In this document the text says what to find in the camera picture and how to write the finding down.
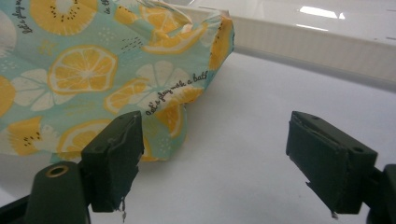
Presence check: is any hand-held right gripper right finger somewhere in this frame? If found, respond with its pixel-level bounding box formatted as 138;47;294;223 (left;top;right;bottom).
285;110;379;216

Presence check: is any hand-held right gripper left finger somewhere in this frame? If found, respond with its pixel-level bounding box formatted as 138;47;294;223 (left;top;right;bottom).
79;110;146;214

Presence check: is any fruit print cloth bag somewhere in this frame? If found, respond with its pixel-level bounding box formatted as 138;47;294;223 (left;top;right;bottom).
0;0;235;163

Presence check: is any white plastic tray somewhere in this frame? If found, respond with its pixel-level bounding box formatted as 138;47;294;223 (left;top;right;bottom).
167;0;396;93

